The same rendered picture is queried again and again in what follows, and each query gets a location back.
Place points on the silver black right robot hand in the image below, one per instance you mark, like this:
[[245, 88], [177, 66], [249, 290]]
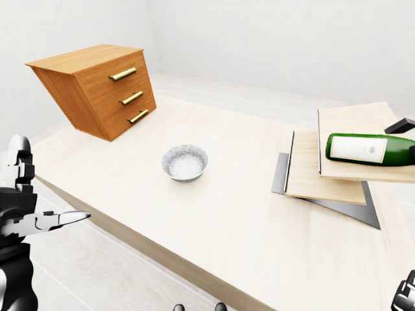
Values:
[[407, 294]]

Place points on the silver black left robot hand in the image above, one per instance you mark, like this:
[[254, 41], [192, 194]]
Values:
[[17, 201]]

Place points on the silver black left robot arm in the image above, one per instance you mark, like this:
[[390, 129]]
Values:
[[16, 278]]

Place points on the green wine bottle, white label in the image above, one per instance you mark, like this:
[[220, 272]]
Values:
[[398, 152]]

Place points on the wooden drawer front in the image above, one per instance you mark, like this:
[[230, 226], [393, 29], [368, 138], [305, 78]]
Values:
[[105, 102], [115, 126], [97, 76]]

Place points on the wooden cabinet with drawers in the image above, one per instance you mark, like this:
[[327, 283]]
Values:
[[61, 84]]

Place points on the grey patterned bowl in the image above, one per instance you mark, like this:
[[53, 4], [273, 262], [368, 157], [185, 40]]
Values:
[[184, 163]]

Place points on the small dark rounded shape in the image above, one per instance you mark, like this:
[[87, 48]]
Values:
[[178, 307], [220, 307]]

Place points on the wooden wine rack, metal frame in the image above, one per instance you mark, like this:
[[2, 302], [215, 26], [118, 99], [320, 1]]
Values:
[[311, 175]]

